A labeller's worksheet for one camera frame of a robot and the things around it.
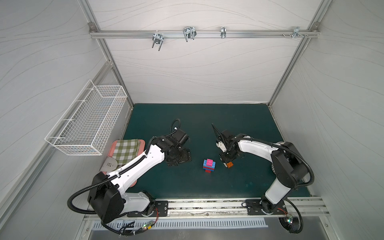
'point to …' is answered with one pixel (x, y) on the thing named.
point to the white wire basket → (85, 128)
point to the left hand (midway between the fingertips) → (185, 161)
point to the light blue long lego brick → (205, 164)
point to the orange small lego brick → (230, 164)
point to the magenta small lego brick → (209, 162)
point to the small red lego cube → (207, 171)
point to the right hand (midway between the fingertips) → (225, 158)
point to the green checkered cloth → (126, 150)
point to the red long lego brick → (209, 168)
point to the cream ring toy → (280, 143)
